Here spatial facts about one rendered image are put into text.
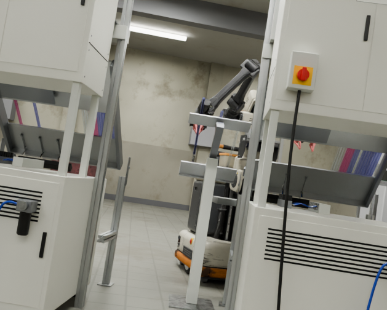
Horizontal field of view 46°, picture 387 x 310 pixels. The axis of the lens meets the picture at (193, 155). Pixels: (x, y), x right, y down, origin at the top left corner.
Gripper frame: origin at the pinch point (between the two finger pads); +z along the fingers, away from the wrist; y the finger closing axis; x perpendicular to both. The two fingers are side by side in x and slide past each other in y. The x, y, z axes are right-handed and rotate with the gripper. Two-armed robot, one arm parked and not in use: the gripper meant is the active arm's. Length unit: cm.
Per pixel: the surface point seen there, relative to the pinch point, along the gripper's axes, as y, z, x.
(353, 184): 90, 21, 3
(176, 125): -16, -553, 513
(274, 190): 48, 20, 18
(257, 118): 25, 26, -40
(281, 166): 49, 17, 1
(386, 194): 304, -251, 311
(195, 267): 9, 62, 42
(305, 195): 66, 22, 17
